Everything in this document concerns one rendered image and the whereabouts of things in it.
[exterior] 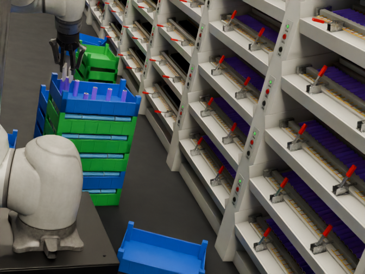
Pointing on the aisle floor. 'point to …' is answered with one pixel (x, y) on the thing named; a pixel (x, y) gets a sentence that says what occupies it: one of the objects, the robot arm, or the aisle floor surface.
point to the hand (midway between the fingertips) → (67, 73)
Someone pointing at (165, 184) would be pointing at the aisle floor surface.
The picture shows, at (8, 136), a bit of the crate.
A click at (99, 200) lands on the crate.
